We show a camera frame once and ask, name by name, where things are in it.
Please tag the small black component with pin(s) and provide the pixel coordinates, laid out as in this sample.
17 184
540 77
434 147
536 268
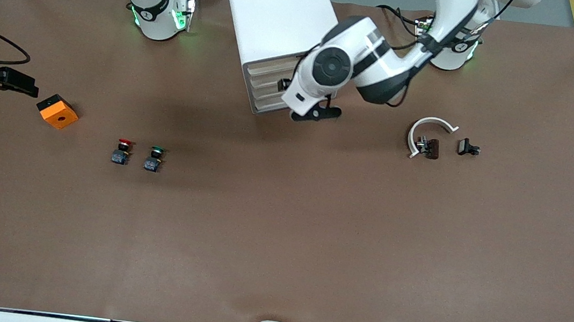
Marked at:
466 147

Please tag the red push button switch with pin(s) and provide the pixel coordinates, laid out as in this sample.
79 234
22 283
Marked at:
121 153

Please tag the white plastic bin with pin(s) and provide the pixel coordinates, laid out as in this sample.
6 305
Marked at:
271 66

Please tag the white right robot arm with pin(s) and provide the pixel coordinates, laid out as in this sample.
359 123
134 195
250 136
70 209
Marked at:
155 11

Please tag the orange and black button box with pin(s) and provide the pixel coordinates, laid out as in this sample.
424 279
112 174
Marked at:
59 113

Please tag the white curved plastic part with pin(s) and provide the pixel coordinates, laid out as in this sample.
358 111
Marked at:
413 132

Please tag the green push button switch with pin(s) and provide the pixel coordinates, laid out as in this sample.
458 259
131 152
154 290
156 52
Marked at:
153 161

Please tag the brown table cover sheet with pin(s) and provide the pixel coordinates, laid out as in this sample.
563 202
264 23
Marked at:
278 235

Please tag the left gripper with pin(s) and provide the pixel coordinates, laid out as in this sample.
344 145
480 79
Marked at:
285 83

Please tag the dark brown small component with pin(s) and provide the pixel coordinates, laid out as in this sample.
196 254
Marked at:
432 148

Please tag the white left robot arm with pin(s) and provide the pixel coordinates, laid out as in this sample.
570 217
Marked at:
384 67

